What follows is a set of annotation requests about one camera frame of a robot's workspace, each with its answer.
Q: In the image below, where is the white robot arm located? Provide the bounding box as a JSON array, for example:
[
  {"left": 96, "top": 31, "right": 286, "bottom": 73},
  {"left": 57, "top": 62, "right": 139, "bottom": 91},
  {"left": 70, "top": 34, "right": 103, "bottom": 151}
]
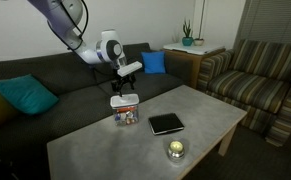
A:
[{"left": 28, "top": 0, "right": 142, "bottom": 96}]

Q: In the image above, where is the striped armchair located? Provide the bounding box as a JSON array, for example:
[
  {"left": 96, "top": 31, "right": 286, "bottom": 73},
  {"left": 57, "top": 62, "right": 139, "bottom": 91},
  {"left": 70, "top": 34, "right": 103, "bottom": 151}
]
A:
[{"left": 197, "top": 39, "right": 291, "bottom": 147}]

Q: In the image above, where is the orange packet in container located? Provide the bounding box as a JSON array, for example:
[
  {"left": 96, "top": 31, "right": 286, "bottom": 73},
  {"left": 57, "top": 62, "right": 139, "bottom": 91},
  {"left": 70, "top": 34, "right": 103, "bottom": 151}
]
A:
[{"left": 116, "top": 106, "right": 136, "bottom": 113}]

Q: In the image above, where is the silver tin candle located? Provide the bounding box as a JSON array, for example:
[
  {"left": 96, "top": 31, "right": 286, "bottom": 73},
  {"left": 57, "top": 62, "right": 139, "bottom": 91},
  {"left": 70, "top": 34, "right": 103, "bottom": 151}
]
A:
[{"left": 168, "top": 141, "right": 185, "bottom": 159}]

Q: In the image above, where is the grey top coffee table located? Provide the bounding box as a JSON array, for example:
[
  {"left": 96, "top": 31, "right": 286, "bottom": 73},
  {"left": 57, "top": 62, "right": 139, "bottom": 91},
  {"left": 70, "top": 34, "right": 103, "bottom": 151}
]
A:
[{"left": 47, "top": 85, "right": 247, "bottom": 180}]

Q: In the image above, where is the black notebook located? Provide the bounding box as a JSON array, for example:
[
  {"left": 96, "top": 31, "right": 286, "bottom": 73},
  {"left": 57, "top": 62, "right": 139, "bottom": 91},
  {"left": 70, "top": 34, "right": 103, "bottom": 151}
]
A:
[{"left": 148, "top": 113, "right": 185, "bottom": 135}]

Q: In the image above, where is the teal throw pillow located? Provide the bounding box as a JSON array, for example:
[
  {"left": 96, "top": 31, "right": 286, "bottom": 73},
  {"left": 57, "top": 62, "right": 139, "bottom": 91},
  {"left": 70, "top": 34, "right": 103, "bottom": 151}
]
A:
[{"left": 0, "top": 74, "right": 59, "bottom": 115}]

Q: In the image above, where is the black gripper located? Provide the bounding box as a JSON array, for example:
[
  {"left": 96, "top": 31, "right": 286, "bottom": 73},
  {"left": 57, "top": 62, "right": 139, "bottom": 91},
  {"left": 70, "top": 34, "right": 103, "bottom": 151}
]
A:
[{"left": 111, "top": 74, "right": 136, "bottom": 97}]

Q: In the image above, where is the wooden side table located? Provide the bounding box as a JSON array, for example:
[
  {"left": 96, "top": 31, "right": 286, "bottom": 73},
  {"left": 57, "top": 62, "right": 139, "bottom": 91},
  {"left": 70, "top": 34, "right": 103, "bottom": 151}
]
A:
[{"left": 164, "top": 48, "right": 225, "bottom": 88}]

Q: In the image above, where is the white square container lid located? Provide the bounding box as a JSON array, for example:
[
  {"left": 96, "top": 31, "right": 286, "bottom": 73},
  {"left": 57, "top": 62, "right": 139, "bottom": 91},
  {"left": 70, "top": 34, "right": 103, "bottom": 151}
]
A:
[{"left": 110, "top": 94, "right": 139, "bottom": 108}]

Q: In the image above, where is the teal plant pot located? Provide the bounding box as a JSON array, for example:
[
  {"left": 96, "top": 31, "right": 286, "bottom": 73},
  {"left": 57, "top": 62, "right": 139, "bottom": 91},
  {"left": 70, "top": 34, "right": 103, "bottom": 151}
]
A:
[{"left": 182, "top": 37, "right": 194, "bottom": 46}]

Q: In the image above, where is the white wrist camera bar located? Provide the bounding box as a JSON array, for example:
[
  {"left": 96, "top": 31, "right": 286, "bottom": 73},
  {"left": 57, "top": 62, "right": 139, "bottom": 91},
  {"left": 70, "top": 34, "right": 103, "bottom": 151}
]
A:
[{"left": 117, "top": 61, "right": 142, "bottom": 77}]

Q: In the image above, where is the clear plastic storage container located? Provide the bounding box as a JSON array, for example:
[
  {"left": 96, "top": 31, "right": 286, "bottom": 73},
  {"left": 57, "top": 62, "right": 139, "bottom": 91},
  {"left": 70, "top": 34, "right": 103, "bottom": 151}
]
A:
[{"left": 113, "top": 105, "right": 139, "bottom": 126}]

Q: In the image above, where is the small white bowl planter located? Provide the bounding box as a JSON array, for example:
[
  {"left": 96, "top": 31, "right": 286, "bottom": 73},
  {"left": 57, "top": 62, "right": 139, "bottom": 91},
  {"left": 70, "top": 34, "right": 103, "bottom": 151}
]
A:
[{"left": 194, "top": 38, "right": 204, "bottom": 46}]

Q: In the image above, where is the blue throw pillow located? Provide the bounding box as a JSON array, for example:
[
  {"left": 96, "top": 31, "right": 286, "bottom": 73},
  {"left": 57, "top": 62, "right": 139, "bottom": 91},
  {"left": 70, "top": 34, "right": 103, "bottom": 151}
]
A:
[{"left": 141, "top": 51, "right": 166, "bottom": 74}]

